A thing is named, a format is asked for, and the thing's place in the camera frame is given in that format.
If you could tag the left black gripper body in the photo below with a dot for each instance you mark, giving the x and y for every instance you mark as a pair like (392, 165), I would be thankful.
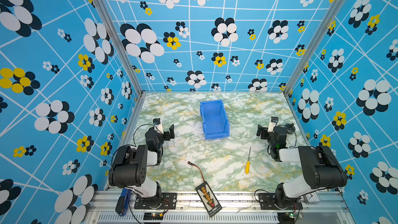
(160, 140)

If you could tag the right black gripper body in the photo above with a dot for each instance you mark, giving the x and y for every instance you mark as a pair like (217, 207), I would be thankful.
(270, 141)

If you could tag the yellow handle screwdriver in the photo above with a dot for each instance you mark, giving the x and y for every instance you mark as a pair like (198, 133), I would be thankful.
(247, 166)

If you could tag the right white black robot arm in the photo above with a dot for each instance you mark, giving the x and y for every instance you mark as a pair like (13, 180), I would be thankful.
(320, 168)

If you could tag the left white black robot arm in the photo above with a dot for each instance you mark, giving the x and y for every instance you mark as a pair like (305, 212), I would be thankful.
(130, 163)

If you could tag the blue plastic bin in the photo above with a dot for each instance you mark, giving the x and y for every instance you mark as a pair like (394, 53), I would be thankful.
(215, 120)

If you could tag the blue black clamp tool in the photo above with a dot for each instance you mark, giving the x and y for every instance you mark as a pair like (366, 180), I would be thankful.
(123, 202)

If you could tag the left small circuit board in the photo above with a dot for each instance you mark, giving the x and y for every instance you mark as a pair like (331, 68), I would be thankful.
(153, 216)

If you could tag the small circuit board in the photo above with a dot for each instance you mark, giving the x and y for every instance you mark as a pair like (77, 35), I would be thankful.
(153, 216)
(286, 218)

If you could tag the right small circuit board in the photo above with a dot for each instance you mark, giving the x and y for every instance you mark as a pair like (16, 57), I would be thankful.
(286, 218)

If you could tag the black battery checker board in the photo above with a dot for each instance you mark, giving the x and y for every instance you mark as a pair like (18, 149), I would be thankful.
(208, 198)

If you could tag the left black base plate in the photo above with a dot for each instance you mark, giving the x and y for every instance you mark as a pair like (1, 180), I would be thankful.
(167, 201)

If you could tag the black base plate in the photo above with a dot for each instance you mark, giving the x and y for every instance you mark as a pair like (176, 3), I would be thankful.
(167, 201)
(268, 201)

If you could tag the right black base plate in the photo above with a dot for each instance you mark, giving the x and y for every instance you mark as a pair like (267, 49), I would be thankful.
(268, 201)

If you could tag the aluminium front rail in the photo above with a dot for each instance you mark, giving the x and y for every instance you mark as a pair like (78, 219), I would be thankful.
(236, 207)

